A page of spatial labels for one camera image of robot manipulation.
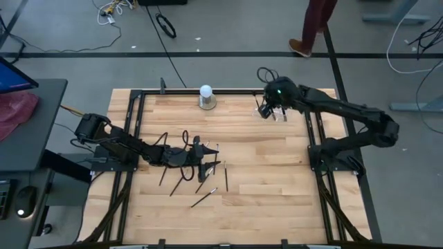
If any black aluminium table frame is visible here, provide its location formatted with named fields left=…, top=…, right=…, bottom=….
left=78, top=77, right=383, bottom=249

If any black computer mouse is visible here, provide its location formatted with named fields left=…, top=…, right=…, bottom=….
left=15, top=185, right=38, bottom=219

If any white cable bundle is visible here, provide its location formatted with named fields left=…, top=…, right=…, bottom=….
left=91, top=0, right=135, bottom=26

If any pink cloth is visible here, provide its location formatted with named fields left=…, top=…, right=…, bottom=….
left=0, top=91, right=40, bottom=142

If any computer monitor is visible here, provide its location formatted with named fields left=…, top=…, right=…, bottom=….
left=0, top=56, right=39, bottom=95

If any yellow cable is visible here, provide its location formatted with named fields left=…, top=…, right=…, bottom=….
left=60, top=104, right=85, bottom=117

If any white floor cable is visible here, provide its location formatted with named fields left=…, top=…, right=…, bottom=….
left=386, top=13, right=443, bottom=75

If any black box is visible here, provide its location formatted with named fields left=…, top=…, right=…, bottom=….
left=137, top=0, right=188, bottom=6

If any person's leg and shoe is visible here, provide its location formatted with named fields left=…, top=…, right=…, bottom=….
left=288, top=0, right=339, bottom=59

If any long black floor cable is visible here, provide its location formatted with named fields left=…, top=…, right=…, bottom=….
left=144, top=5, right=188, bottom=89

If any black desk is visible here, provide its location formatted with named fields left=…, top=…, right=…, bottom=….
left=0, top=78, right=93, bottom=249

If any black keyboard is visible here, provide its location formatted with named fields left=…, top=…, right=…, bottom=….
left=0, top=178, right=12, bottom=221

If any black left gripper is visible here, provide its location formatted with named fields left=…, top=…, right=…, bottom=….
left=183, top=136, right=222, bottom=183

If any coiled black cable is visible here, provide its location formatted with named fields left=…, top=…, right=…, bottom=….
left=154, top=12, right=178, bottom=39

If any white bulb metal table lamp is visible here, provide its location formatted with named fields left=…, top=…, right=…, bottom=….
left=198, top=84, right=218, bottom=111

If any black cable bundle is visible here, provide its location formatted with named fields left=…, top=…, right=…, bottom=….
left=408, top=15, right=443, bottom=60

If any clear acrylic brush holder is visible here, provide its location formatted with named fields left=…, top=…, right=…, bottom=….
left=254, top=105, right=294, bottom=124

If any gray desk foot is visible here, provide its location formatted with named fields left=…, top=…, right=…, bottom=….
left=361, top=0, right=432, bottom=26
left=388, top=95, right=443, bottom=113

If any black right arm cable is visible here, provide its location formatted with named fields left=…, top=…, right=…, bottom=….
left=256, top=66, right=280, bottom=84

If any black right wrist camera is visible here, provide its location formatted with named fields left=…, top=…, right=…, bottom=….
left=257, top=102, right=274, bottom=120

